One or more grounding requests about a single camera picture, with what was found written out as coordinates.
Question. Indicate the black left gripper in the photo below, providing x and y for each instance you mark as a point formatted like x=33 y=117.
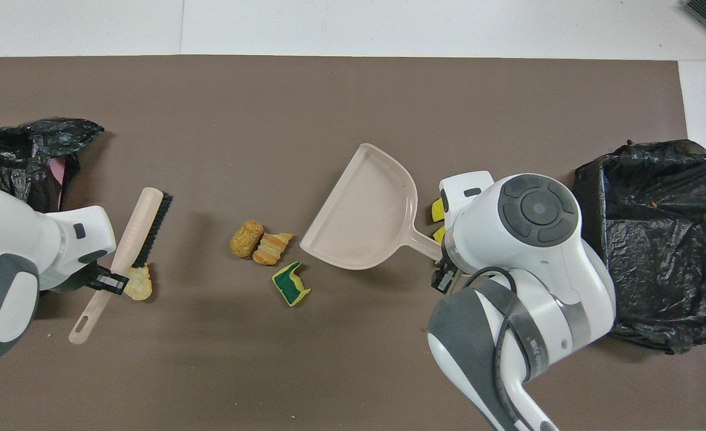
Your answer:
x=80 y=281

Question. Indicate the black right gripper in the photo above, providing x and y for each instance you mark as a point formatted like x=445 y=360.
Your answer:
x=453 y=268

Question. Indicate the pale torn bread piece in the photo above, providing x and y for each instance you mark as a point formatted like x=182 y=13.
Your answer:
x=140 y=288

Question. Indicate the small yellow sponge piece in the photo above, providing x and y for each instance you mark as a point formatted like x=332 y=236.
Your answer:
x=439 y=234

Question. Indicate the beige hand brush black bristles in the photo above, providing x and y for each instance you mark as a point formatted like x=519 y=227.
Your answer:
x=134 y=233

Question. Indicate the large yellow sponge piece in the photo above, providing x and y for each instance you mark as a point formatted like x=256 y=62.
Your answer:
x=437 y=209

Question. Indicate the beige plastic dustpan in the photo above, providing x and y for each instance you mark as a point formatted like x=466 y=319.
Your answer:
x=364 y=215

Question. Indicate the brown bread roll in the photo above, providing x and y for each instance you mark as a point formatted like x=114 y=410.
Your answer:
x=246 y=238

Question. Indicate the curved green yellow sponge piece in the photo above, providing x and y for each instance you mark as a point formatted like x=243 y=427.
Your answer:
x=290 y=287

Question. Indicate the striped croissant piece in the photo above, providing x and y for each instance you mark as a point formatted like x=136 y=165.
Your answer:
x=272 y=248

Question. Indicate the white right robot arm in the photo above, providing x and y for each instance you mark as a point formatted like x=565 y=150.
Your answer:
x=538 y=269

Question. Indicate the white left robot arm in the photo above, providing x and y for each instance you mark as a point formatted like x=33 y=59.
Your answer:
x=11 y=239

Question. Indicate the pink bin with black bag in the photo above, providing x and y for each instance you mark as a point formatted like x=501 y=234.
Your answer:
x=5 y=155

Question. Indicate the bin lined with black bag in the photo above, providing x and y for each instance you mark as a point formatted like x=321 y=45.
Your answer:
x=676 y=251

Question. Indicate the brown table mat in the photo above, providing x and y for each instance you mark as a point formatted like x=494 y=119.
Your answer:
x=209 y=371

